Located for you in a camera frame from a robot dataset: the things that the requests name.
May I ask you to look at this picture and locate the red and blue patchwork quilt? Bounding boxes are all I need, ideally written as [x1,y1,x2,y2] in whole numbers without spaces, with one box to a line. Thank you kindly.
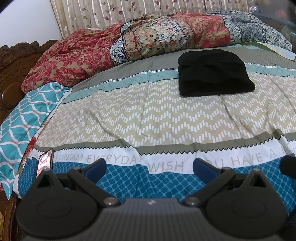
[21,10,293,93]

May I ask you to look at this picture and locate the teal and white patterned pillow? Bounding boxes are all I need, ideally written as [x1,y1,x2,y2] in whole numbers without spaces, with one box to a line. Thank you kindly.
[0,82,73,201]

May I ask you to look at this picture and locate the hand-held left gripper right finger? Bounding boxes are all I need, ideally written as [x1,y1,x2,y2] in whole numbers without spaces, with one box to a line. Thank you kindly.
[184,158,270,208]

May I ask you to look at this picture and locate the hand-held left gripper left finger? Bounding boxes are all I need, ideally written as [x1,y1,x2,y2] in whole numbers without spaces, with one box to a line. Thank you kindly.
[35,159,121,208]

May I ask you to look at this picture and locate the black pants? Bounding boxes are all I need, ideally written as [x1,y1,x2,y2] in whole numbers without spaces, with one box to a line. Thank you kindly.
[178,49,256,97]

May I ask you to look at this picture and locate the beige leaf-print curtain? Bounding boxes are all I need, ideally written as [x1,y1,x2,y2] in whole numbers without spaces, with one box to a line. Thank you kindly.
[50,0,251,40]

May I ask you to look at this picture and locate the dark carved wooden headboard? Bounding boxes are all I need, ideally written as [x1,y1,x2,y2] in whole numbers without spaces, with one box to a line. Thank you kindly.
[0,40,58,241]

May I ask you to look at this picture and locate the smartphone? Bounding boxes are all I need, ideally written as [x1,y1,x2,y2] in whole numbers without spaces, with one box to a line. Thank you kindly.
[36,148,55,179]

